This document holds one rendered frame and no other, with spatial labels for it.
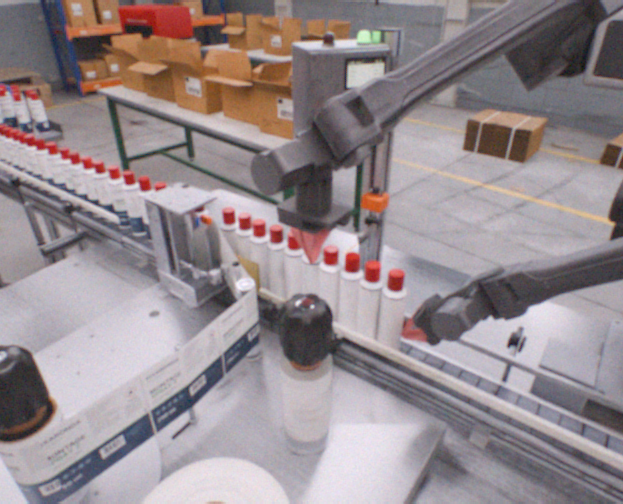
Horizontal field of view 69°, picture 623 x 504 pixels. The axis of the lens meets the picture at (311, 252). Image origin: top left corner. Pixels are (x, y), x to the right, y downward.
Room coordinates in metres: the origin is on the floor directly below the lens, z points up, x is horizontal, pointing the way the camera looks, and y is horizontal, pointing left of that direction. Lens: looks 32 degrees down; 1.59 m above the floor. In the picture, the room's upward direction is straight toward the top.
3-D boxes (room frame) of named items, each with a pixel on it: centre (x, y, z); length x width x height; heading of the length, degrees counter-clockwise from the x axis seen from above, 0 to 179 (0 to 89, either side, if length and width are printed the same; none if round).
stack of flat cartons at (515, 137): (4.57, -1.99, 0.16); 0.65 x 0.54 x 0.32; 51
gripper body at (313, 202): (0.63, 0.00, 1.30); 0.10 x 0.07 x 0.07; 55
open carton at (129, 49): (3.84, 1.35, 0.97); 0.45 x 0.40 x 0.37; 139
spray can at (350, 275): (0.80, -0.09, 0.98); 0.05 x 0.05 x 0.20
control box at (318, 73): (0.92, -0.06, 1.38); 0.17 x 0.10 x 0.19; 109
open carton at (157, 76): (3.51, 1.06, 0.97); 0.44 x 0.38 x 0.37; 142
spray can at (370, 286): (0.76, -0.13, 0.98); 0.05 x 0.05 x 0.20
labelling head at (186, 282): (0.97, 0.30, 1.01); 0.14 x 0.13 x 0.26; 54
